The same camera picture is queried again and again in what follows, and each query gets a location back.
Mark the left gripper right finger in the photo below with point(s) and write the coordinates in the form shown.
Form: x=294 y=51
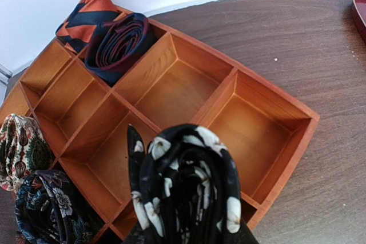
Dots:
x=244 y=235

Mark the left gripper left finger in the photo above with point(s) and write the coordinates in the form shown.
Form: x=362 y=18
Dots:
x=139 y=235

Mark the black white floral tie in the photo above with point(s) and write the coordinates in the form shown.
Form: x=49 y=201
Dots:
x=185 y=187

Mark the black white rolled tie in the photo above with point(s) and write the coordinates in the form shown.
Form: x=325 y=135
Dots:
x=50 y=209

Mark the orange compartment tray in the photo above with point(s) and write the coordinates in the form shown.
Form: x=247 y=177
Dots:
x=178 y=80

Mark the beige patterned rolled tie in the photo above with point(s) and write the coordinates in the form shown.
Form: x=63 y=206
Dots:
x=23 y=151

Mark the navy maroon rolled tie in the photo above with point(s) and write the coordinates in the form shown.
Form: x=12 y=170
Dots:
x=116 y=46

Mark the red round plate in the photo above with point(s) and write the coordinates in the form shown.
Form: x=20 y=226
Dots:
x=359 y=13

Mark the left aluminium frame post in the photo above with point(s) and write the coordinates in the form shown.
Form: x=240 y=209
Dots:
x=5 y=74

